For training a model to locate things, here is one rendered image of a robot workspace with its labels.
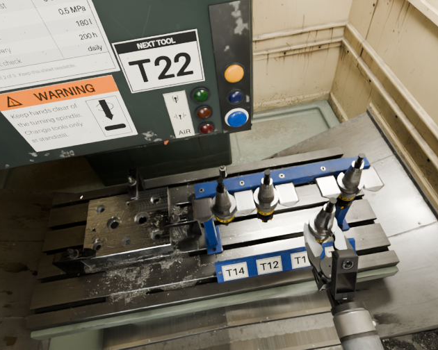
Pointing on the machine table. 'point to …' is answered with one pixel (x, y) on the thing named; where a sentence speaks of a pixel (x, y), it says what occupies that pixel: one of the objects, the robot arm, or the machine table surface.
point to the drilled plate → (141, 242)
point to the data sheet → (43, 42)
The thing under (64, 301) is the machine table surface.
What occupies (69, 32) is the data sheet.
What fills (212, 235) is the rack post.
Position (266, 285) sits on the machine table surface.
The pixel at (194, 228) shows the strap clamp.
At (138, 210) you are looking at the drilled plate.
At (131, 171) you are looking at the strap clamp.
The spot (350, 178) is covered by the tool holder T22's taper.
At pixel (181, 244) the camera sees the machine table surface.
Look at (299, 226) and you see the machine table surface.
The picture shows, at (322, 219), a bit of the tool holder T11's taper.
